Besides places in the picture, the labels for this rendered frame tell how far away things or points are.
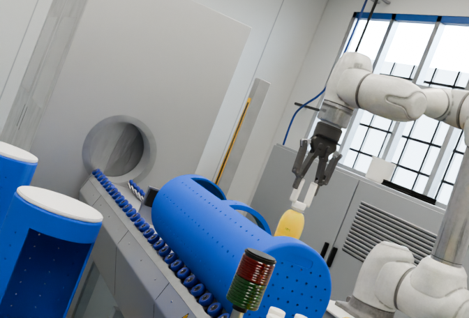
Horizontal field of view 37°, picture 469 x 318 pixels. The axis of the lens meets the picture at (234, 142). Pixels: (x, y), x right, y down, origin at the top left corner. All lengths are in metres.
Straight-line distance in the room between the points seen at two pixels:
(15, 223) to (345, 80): 1.05
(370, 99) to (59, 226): 0.97
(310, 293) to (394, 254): 0.56
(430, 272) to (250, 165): 5.39
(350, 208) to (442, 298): 1.93
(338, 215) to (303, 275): 2.34
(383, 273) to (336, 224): 1.84
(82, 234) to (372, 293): 0.97
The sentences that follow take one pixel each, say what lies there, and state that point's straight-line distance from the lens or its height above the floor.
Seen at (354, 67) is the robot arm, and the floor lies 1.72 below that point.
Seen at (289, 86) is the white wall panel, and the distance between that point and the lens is 7.65.
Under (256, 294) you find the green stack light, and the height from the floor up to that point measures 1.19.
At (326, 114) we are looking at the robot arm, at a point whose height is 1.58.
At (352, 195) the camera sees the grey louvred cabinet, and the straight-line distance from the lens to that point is 4.20.
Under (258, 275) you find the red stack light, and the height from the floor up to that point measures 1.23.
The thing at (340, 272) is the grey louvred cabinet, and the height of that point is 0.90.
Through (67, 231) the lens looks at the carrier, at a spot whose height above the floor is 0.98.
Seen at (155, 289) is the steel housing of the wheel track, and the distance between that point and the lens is 2.38.
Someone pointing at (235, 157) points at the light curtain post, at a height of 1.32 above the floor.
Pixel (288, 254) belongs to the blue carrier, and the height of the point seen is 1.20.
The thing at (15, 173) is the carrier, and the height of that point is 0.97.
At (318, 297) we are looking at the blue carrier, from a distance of 1.96.
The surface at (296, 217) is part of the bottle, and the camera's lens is 1.95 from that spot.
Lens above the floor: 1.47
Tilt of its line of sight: 1 degrees down
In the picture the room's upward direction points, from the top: 22 degrees clockwise
